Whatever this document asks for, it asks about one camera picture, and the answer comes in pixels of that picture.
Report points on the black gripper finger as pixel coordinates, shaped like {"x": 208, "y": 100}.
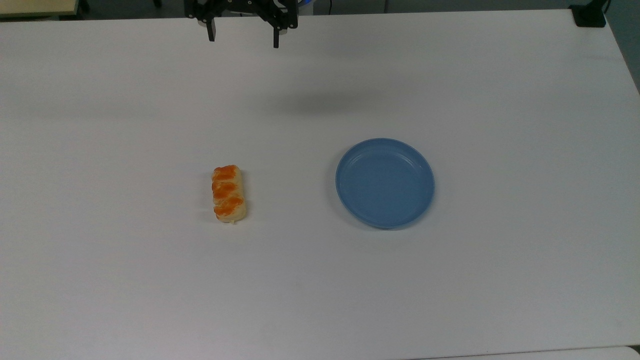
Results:
{"x": 211, "y": 31}
{"x": 276, "y": 37}

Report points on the blue round plate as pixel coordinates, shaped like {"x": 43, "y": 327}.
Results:
{"x": 385, "y": 182}

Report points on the orange glazed bread roll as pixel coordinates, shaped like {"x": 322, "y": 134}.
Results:
{"x": 228, "y": 195}

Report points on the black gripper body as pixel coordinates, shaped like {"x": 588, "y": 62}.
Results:
{"x": 240, "y": 6}

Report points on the black stand base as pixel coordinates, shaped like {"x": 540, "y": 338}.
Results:
{"x": 590, "y": 17}

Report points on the light wooden desk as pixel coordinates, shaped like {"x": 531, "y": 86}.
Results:
{"x": 35, "y": 7}

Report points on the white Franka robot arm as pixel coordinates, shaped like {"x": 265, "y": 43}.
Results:
{"x": 306, "y": 3}

